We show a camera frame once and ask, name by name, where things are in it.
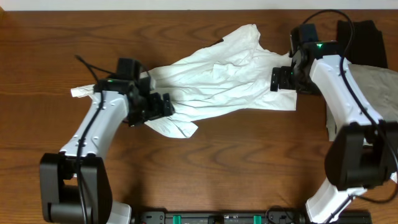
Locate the black garment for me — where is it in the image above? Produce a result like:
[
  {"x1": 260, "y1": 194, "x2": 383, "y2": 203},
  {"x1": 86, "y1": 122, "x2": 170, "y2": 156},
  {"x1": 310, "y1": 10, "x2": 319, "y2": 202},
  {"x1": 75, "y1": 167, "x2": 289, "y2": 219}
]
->
[{"x1": 346, "y1": 20, "x2": 388, "y2": 68}]

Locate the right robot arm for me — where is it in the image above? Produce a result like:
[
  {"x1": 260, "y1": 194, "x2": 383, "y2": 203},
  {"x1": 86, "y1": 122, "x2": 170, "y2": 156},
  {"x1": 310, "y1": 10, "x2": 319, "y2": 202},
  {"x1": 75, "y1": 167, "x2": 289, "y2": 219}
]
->
[{"x1": 271, "y1": 41, "x2": 397, "y2": 223}]

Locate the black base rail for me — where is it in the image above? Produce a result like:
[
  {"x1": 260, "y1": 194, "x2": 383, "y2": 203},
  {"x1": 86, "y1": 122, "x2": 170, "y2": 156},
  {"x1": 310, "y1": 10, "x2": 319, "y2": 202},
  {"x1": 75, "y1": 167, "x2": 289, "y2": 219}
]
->
[{"x1": 130, "y1": 206, "x2": 373, "y2": 224}]

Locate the white t-shirt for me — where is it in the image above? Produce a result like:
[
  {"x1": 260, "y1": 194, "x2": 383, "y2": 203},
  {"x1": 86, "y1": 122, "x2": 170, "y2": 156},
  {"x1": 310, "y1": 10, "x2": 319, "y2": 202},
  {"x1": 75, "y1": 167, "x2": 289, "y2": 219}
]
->
[{"x1": 70, "y1": 24, "x2": 298, "y2": 139}]

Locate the grey garment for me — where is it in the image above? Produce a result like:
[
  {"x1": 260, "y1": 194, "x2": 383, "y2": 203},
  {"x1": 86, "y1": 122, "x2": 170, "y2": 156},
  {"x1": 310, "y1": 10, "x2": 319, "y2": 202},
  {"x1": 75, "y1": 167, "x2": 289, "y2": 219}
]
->
[{"x1": 325, "y1": 63, "x2": 398, "y2": 142}]

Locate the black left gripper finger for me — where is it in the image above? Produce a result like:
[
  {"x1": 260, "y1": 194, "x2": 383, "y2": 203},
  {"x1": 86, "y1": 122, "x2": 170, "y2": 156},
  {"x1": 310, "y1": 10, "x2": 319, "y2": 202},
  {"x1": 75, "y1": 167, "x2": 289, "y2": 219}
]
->
[
  {"x1": 163, "y1": 93, "x2": 175, "y2": 116},
  {"x1": 147, "y1": 93, "x2": 164, "y2": 120}
]

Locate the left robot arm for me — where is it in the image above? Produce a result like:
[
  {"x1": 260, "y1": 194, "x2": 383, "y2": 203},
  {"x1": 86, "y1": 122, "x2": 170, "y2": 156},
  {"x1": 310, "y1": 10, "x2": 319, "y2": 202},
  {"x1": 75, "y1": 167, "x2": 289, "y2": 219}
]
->
[{"x1": 40, "y1": 77, "x2": 174, "y2": 223}]

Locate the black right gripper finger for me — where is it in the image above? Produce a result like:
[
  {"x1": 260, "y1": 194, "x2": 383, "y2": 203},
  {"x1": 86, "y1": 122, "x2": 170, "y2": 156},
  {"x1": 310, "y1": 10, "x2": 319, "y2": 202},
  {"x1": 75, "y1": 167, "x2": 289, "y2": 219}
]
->
[
  {"x1": 270, "y1": 67, "x2": 280, "y2": 91},
  {"x1": 279, "y1": 66, "x2": 293, "y2": 90}
]

